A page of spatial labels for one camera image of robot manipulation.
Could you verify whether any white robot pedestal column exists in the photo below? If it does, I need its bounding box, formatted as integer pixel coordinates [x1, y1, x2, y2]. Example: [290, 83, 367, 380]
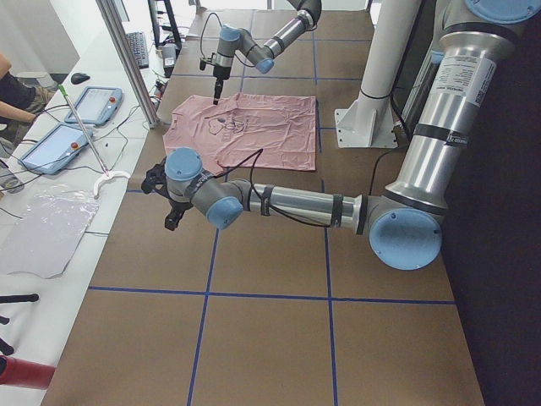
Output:
[358, 0, 421, 117]

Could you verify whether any far blue teach pendant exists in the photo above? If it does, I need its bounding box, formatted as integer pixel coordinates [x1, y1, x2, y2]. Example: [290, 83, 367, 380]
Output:
[74, 86, 123, 126]

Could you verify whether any black keyboard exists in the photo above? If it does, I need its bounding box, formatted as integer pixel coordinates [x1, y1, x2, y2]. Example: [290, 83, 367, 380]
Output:
[125, 31, 150, 69]

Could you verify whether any blue teach pendant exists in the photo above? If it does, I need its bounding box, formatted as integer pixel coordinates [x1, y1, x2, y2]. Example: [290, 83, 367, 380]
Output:
[74, 86, 123, 126]
[18, 123, 88, 175]

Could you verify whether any clear plastic bag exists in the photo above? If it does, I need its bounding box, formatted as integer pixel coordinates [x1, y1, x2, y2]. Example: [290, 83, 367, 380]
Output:
[1, 191, 100, 279]

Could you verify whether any near blue teach pendant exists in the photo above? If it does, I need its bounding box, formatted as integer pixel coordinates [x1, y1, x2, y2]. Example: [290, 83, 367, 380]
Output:
[18, 123, 88, 175]

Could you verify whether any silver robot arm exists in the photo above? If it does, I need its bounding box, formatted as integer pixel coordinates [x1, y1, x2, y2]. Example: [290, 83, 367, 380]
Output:
[199, 0, 322, 105]
[141, 1, 540, 271]

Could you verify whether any pink Snoopy t-shirt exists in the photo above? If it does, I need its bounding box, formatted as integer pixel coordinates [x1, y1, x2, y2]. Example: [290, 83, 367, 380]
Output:
[163, 93, 316, 173]

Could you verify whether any black computer mouse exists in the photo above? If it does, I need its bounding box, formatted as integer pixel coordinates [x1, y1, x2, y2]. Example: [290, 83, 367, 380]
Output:
[70, 72, 90, 85]

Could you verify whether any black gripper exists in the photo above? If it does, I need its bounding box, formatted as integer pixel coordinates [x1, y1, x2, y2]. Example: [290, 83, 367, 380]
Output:
[199, 52, 231, 105]
[140, 158, 190, 231]

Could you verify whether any aluminium frame post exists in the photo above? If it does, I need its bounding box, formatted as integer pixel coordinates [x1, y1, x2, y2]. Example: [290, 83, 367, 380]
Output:
[96, 0, 160, 129]

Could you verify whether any red cylinder bottle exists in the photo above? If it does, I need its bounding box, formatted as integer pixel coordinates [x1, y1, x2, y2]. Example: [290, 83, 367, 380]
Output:
[1, 355, 56, 389]

